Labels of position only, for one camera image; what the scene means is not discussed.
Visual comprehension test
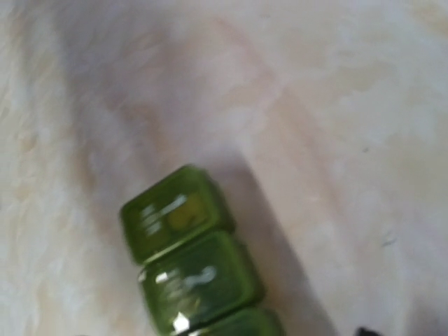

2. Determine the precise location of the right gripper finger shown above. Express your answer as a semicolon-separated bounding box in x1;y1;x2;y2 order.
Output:
355;327;383;336

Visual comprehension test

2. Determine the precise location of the green weekly pill organizer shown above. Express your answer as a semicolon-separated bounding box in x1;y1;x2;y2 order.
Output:
119;164;284;335

